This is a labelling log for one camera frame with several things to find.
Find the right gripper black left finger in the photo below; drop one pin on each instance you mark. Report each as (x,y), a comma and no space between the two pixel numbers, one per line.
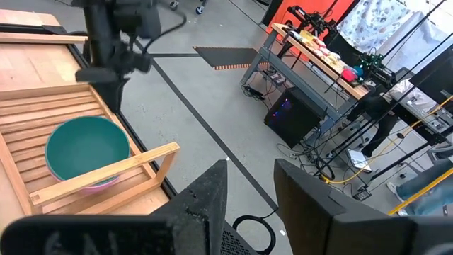
(198,212)

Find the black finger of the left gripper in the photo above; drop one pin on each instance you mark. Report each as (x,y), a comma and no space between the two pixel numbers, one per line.
(95,75)
(109,95)

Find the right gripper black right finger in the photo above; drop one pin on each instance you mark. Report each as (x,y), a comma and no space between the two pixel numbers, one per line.
(318,226)

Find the large teal bowl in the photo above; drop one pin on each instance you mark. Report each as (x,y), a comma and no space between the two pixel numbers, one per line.
(85,145)

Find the large lilac-pink bowl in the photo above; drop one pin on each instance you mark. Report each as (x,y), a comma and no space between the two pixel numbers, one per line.
(90,189)

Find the black background robot arm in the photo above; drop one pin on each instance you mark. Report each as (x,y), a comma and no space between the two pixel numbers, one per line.
(311,19)
(375,69)

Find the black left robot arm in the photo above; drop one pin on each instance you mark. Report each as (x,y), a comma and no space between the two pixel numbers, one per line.
(99,21)

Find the wooden slatted shelf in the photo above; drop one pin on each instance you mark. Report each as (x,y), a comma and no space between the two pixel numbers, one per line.
(53,106)

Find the black ventilated computer case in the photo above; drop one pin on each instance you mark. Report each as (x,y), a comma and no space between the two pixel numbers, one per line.
(237,244)

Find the white paper sheet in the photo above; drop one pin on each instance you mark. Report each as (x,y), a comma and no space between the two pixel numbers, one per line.
(359,159)

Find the small caster wheel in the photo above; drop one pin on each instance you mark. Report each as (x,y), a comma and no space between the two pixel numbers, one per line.
(173,5)
(200,10)

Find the yellow bar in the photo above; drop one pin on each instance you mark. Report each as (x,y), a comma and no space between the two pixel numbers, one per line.
(417,194)

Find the black tripod stand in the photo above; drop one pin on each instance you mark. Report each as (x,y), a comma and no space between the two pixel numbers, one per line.
(401,160)

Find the person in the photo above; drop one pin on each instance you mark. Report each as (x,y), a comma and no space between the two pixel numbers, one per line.
(424,191)

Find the black floor mat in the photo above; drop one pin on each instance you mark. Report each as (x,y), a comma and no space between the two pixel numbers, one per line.
(226,56)

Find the black desktop computer tower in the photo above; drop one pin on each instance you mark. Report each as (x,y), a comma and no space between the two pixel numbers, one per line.
(290,117)

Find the black power strip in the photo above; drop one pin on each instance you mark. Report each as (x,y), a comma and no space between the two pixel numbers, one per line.
(255,93)

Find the wood-topped metal workbench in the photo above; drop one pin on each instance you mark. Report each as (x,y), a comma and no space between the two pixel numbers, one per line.
(293,76)

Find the small red object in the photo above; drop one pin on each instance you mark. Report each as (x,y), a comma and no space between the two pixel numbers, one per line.
(349,75)

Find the patterned white cloth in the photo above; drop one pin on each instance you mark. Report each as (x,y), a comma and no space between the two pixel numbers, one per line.
(375,25)

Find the orange panel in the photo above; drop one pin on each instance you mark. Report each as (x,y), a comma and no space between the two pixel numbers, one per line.
(339,7)

